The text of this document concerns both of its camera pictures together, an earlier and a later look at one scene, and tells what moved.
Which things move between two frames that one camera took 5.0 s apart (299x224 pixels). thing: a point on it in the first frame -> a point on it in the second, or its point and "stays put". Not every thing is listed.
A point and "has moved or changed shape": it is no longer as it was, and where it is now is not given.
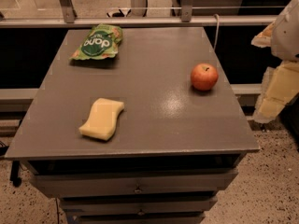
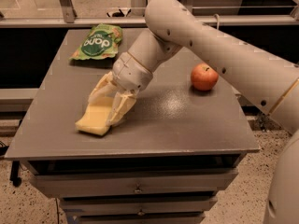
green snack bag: [102, 42] stays put
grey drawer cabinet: [153, 135] stays put
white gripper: [288, 36] -> [131, 73]
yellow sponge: [102, 121] has moved or changed shape
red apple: [204, 77] stays put
